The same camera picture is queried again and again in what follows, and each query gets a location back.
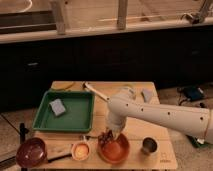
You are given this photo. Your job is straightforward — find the dark red grape bunch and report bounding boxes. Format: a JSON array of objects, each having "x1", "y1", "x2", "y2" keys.
[{"x1": 98, "y1": 131, "x2": 113, "y2": 145}]

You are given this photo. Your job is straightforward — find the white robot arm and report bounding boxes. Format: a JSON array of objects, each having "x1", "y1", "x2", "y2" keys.
[{"x1": 106, "y1": 87, "x2": 213, "y2": 144}]

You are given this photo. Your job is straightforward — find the red orange bowl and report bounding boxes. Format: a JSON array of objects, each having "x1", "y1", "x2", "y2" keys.
[{"x1": 97, "y1": 134, "x2": 130, "y2": 164}]

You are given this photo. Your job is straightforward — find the dark purple bowl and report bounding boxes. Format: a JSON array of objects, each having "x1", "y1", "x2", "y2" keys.
[{"x1": 16, "y1": 137, "x2": 47, "y2": 168}]

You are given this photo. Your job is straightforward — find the grey triangular cloth piece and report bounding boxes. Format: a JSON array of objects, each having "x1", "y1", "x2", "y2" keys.
[{"x1": 141, "y1": 89, "x2": 154, "y2": 103}]

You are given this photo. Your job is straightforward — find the green plastic tray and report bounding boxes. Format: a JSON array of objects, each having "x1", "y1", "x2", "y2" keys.
[{"x1": 33, "y1": 91, "x2": 95, "y2": 133}]

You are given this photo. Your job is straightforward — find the yellow banana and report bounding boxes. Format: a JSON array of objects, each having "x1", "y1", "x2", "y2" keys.
[{"x1": 51, "y1": 82, "x2": 75, "y2": 90}]

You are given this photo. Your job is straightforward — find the grey blue sponge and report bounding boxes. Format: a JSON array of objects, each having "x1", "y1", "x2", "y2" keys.
[{"x1": 50, "y1": 99, "x2": 66, "y2": 116}]

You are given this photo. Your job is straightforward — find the wooden folding table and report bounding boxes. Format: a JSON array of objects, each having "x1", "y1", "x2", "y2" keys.
[{"x1": 34, "y1": 82, "x2": 177, "y2": 171}]

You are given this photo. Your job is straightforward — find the small orange cup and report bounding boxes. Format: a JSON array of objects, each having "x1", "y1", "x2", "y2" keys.
[{"x1": 71, "y1": 142, "x2": 90, "y2": 161}]

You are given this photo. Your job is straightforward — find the dark metal cup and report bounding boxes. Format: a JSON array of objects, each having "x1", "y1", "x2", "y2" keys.
[{"x1": 141, "y1": 137, "x2": 158, "y2": 155}]

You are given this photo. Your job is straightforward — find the green bin with clutter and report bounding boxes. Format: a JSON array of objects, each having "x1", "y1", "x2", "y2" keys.
[{"x1": 186, "y1": 135, "x2": 212, "y2": 148}]

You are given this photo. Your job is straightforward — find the black handled utensil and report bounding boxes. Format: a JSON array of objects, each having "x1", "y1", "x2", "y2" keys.
[{"x1": 47, "y1": 154, "x2": 72, "y2": 163}]

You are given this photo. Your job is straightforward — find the black table stand post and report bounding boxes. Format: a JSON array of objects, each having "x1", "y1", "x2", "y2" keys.
[{"x1": 19, "y1": 123, "x2": 27, "y2": 171}]

